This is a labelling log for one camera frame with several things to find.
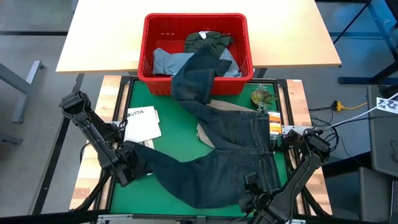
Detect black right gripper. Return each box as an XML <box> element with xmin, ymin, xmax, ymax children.
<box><xmin>239</xmin><ymin>172</ymin><xmax>280</xmax><ymax>218</ymax></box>

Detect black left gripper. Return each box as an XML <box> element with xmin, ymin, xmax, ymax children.
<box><xmin>116</xmin><ymin>141</ymin><xmax>150</xmax><ymax>187</ymax></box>

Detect dark blue jeans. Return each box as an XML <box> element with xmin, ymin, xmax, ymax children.
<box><xmin>130</xmin><ymin>46</ymin><xmax>282</xmax><ymax>210</ymax></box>

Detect beige shorts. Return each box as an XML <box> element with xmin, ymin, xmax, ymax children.
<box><xmin>196</xmin><ymin>99</ymin><xmax>259</xmax><ymax>149</ymax></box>

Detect red plastic laundry bin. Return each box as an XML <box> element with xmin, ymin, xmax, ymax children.
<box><xmin>137</xmin><ymin>12</ymin><xmax>254</xmax><ymax>96</ymax></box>

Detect white cloth tote bag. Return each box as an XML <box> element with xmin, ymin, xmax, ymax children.
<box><xmin>123</xmin><ymin>105</ymin><xmax>163</xmax><ymax>151</ymax></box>

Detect green table mat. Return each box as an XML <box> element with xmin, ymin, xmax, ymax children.
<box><xmin>110</xmin><ymin>80</ymin><xmax>295</xmax><ymax>218</ymax></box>

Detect clear package with orange label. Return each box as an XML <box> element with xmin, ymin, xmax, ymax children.
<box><xmin>267</xmin><ymin>111</ymin><xmax>283</xmax><ymax>136</ymax></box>

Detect succulent plant in black pot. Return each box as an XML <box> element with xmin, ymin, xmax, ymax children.
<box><xmin>250</xmin><ymin>83</ymin><xmax>278</xmax><ymax>114</ymax></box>

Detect light blue jeans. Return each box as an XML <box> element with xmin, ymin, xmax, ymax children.
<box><xmin>152</xmin><ymin>47</ymin><xmax>243</xmax><ymax>78</ymax></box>

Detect grey metal desk leg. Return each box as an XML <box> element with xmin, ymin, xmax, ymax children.
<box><xmin>0</xmin><ymin>60</ymin><xmax>44</xmax><ymax>125</ymax></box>

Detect light wooden desk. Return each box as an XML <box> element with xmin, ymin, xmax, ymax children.
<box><xmin>55</xmin><ymin>0</ymin><xmax>342</xmax><ymax>74</ymax></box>

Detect dark green garment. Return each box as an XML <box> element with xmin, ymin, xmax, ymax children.
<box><xmin>183</xmin><ymin>30</ymin><xmax>234</xmax><ymax>58</ymax></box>

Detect black metal stand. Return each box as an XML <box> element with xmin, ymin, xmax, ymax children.
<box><xmin>329</xmin><ymin>0</ymin><xmax>398</xmax><ymax>85</ymax></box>

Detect white printed paper tag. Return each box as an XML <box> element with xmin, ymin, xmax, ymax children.
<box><xmin>375</xmin><ymin>96</ymin><xmax>398</xmax><ymax>113</ymax></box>

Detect silver metal bracket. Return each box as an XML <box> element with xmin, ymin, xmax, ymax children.
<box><xmin>96</xmin><ymin>213</ymin><xmax>135</xmax><ymax>224</ymax></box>

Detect yellow power cable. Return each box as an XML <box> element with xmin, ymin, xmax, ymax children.
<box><xmin>331</xmin><ymin>100</ymin><xmax>368</xmax><ymax>113</ymax></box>

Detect white cable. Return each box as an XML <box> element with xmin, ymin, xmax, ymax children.
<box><xmin>329</xmin><ymin>105</ymin><xmax>398</xmax><ymax>129</ymax></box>

